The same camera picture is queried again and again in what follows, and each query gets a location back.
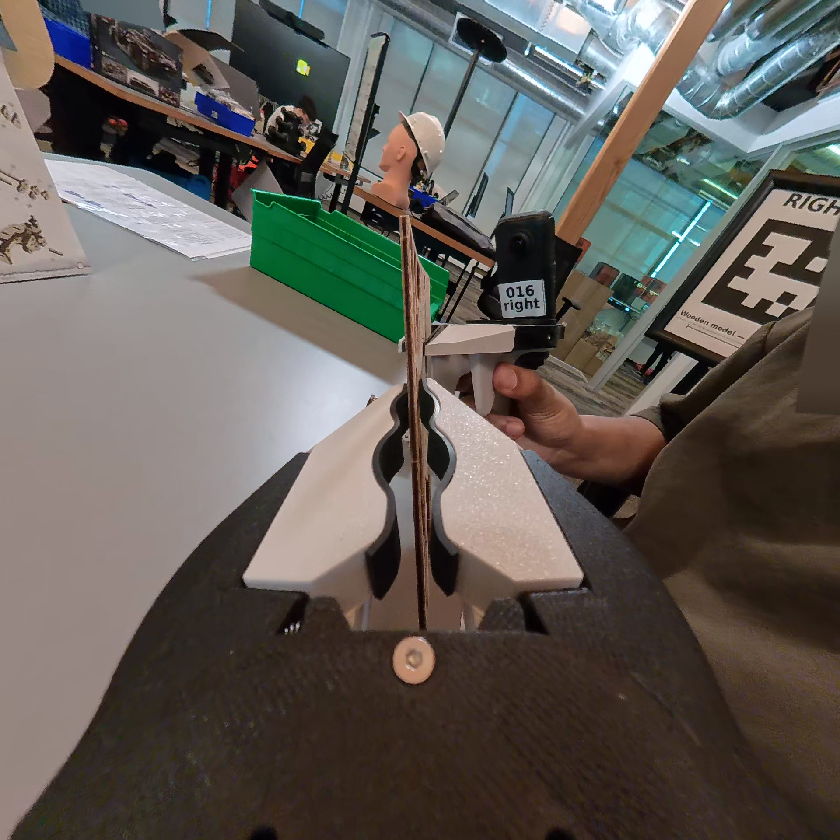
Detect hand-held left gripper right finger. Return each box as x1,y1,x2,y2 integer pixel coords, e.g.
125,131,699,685
423,379,586,630

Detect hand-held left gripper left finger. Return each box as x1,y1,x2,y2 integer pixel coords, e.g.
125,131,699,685
243,382,413,630

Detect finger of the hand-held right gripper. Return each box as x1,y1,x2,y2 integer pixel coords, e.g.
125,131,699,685
423,325,517,395

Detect laser-cut wooden puzzle sheet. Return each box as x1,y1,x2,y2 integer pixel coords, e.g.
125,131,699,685
398,215,435,631

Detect person's right forearm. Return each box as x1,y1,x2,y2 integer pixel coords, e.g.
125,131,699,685
551,413,669,492

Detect grey desk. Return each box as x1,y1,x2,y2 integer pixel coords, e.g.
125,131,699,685
0,152,460,829

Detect person's right hand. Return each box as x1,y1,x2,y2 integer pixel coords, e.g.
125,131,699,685
455,364,586,463

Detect black bag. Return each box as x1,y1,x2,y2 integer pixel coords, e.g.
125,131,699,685
420,203,497,250

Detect white hard hat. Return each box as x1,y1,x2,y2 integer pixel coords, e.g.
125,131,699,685
398,112,447,177

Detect mannequin head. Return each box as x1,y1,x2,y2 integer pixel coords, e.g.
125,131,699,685
371,121,434,198

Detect green plastic bin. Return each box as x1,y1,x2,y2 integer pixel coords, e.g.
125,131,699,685
249,189,450,342

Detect framed marker sign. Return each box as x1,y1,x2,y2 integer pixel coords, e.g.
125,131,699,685
646,169,840,366

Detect black floor lamp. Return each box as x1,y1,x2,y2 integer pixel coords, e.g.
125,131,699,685
451,17,508,145

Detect tall standing panel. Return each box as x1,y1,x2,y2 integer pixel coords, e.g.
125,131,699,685
344,33,391,198

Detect person's olive brown clothing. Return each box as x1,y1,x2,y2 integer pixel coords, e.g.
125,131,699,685
617,305,840,840

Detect large black monitor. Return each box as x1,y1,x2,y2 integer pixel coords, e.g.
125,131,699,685
230,0,352,126

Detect black video bar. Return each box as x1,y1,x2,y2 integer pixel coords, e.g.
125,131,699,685
261,0,326,40

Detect small blue parts bin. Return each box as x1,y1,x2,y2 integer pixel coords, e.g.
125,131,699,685
38,3,94,70
195,91,258,137

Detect printed paper sheet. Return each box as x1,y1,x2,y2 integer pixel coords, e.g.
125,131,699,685
45,159,253,261

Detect open cardboard box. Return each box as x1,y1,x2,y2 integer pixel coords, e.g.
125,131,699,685
164,28,245,89

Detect model instruction booklet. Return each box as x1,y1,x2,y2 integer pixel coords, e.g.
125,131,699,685
0,62,91,285

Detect dark model kit box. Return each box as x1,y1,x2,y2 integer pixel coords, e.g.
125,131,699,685
88,13,185,107

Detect plywood back chair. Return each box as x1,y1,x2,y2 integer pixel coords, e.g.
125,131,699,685
0,0,55,89

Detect wooden post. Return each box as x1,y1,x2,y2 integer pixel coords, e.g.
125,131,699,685
554,0,731,245

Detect silver ventilation duct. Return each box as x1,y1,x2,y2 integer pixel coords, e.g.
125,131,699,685
676,0,840,122

